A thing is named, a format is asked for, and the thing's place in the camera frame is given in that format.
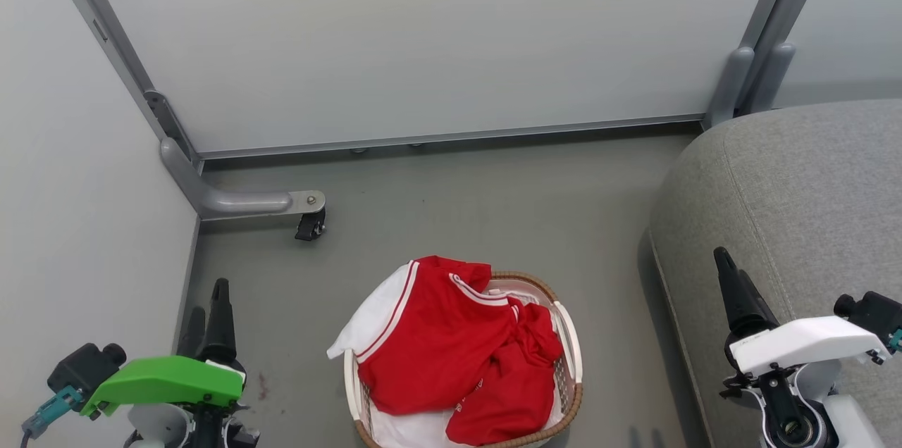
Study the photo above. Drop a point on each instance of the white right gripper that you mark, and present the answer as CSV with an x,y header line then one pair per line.
x,y
803,344

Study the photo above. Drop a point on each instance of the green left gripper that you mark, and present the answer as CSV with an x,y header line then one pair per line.
x,y
169,381

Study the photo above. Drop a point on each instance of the red and white jersey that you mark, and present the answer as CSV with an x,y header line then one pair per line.
x,y
437,342

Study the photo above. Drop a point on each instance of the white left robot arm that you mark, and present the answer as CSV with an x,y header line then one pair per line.
x,y
190,428

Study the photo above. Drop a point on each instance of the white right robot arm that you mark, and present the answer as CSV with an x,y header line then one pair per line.
x,y
803,413

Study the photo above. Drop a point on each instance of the grey fabric sofa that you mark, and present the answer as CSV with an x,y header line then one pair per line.
x,y
810,208

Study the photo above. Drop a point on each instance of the grey partition foot bar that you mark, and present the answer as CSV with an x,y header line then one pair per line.
x,y
232,203

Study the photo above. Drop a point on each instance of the black caster wheel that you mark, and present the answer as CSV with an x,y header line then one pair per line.
x,y
311,226

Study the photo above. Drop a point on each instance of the white wicker laundry basket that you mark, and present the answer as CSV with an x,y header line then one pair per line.
x,y
569,349

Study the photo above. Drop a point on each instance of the white partition panel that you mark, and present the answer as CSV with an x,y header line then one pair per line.
x,y
423,32

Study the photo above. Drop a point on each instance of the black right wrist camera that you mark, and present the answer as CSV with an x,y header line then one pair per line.
x,y
870,314

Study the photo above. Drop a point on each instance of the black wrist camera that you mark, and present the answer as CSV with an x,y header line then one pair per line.
x,y
84,367
870,314

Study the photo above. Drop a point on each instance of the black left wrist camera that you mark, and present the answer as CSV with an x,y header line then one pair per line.
x,y
84,367

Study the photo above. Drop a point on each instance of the grey partition post with bracket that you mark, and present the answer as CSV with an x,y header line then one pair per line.
x,y
782,53
747,60

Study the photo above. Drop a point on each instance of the grey partition post with hinge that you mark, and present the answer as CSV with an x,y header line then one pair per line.
x,y
106,39

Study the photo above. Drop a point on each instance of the grey partition rail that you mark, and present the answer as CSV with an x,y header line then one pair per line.
x,y
451,133

